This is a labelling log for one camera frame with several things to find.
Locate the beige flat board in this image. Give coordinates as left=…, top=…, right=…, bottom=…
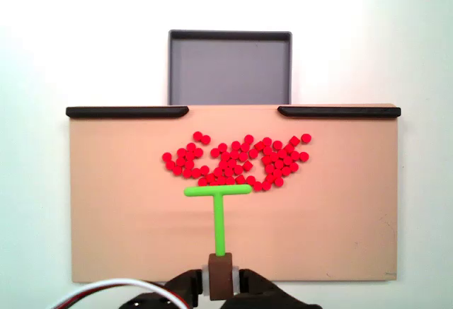
left=67, top=103, right=403, bottom=284

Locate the grey shallow tray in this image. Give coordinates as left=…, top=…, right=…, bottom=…
left=168, top=30, right=294, bottom=107

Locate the green T-shaped pusher tool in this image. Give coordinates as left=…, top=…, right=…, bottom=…
left=183, top=184, right=253, bottom=302

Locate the black rail strip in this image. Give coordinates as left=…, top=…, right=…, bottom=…
left=65, top=106, right=190, bottom=119
left=277, top=105, right=402, bottom=118

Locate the red white black servo cable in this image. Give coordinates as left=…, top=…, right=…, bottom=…
left=52, top=277, right=192, bottom=309

